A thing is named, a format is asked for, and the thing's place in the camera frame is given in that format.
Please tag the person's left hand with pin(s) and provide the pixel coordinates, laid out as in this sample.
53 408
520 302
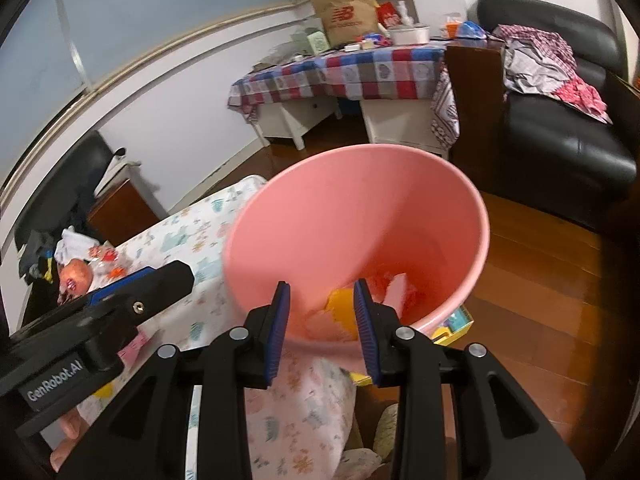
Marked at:
75 425

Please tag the clear package with red label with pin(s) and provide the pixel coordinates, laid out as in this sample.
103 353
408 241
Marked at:
111 262

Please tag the white cabinet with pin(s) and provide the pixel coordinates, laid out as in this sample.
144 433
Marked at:
295 120
400 125

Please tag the green tissue box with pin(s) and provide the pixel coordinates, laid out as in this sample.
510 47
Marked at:
317 41

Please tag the dark jacket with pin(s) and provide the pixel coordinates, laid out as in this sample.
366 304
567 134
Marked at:
82 207

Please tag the window with grey blinds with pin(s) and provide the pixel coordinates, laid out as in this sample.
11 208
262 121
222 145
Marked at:
125 20

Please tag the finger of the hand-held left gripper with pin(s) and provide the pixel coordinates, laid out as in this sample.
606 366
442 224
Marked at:
120 285
160 285

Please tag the black leather armchair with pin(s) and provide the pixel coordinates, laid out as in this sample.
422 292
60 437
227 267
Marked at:
560 160

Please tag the white bowl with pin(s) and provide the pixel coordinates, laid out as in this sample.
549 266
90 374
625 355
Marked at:
409 35

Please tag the checkered tablecloth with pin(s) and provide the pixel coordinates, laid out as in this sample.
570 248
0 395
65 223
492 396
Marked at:
350 75

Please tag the red packet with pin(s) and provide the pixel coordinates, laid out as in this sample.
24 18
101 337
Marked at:
388 15

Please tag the brown paper bag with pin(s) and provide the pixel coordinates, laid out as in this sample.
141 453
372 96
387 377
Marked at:
347 15

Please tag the pile of patterned clothes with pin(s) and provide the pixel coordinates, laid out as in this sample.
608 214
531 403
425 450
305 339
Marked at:
545 65

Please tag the yellow and blue box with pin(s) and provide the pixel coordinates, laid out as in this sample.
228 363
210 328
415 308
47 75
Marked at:
452 326

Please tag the yellow foam net with sticker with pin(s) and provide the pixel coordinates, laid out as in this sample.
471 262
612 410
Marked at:
342 312

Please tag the dark wooden cabinet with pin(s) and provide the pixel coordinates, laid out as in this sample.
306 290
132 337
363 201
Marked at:
475 105

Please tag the beige soft object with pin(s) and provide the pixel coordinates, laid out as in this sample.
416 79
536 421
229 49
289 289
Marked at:
385 425

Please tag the grey and black clothes pile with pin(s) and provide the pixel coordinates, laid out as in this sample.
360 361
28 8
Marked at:
37 255

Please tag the red apple with sticker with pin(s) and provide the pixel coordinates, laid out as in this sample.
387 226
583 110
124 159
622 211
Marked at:
75 282

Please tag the orange packet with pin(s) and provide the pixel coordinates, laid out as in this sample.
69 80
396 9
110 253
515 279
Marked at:
452 26

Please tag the brown wooden side table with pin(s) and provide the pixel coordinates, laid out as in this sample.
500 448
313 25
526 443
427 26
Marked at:
125 215

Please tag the clear plastic bag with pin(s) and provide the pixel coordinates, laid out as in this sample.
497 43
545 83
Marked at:
282 57

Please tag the red patterned hanging cloth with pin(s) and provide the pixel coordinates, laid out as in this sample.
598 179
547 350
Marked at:
445 110

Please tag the white cloth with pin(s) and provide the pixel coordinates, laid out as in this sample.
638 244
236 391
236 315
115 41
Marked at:
75 247

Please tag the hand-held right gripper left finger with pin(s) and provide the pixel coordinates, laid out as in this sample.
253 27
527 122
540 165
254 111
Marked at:
277 330

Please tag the black leather sofa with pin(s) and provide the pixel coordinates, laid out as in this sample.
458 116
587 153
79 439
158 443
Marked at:
60 180

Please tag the white figurine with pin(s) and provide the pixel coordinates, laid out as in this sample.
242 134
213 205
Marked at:
405 12

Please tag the pink plastic bucket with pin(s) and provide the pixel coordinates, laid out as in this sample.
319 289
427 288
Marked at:
340 210

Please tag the grey folded cloth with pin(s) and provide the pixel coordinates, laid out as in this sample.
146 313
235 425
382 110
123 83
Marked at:
117 170

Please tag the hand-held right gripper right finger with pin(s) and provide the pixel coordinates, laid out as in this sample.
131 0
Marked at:
365 335

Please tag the blue plastic bag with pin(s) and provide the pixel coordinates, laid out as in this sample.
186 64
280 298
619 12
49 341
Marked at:
472 31

